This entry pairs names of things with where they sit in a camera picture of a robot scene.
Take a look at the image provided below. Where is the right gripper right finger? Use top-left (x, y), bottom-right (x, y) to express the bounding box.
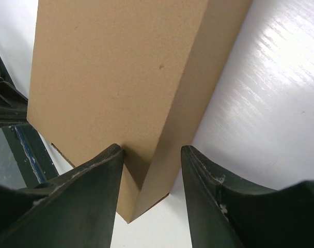
top-left (181, 145), bottom-right (314, 247)

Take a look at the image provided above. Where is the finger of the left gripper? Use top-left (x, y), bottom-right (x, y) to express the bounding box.
top-left (0, 77), bottom-right (28, 128)

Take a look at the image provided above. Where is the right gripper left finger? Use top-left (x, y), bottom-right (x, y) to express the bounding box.
top-left (0, 144), bottom-right (125, 247)

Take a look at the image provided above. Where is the brown cardboard box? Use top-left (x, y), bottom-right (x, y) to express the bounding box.
top-left (27, 1), bottom-right (252, 222)

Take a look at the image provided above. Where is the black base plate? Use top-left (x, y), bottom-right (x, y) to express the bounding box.
top-left (0, 57), bottom-right (59, 189)

